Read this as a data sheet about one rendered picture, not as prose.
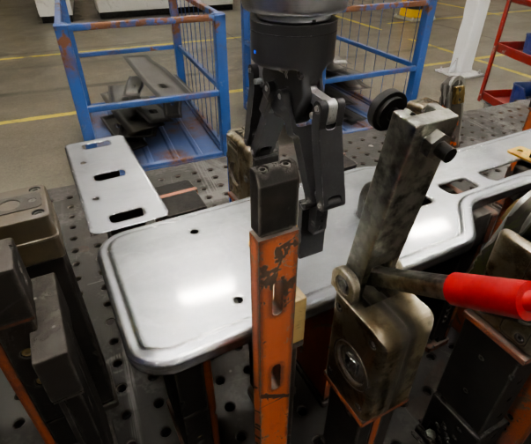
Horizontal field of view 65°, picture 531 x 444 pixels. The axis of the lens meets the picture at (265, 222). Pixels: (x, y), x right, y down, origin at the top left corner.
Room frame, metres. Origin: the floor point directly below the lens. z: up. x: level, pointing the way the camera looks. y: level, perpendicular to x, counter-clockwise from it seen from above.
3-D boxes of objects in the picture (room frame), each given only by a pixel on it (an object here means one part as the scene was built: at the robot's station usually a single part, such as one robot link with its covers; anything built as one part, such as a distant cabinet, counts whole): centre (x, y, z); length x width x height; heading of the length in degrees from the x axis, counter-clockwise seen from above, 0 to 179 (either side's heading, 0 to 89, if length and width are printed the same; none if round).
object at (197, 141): (2.71, 0.79, 0.47); 1.20 x 0.80 x 0.95; 22
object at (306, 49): (0.39, -0.02, 1.20); 0.08 x 0.07 x 0.09; 27
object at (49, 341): (0.28, 0.22, 0.85); 0.12 x 0.03 x 0.30; 27
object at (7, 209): (0.38, 0.28, 0.88); 0.08 x 0.08 x 0.36; 27
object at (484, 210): (0.53, -0.28, 0.84); 0.12 x 0.05 x 0.29; 27
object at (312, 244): (0.35, -0.05, 1.06); 0.03 x 0.01 x 0.07; 117
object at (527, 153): (0.61, -0.44, 1.01); 0.08 x 0.04 x 0.01; 28
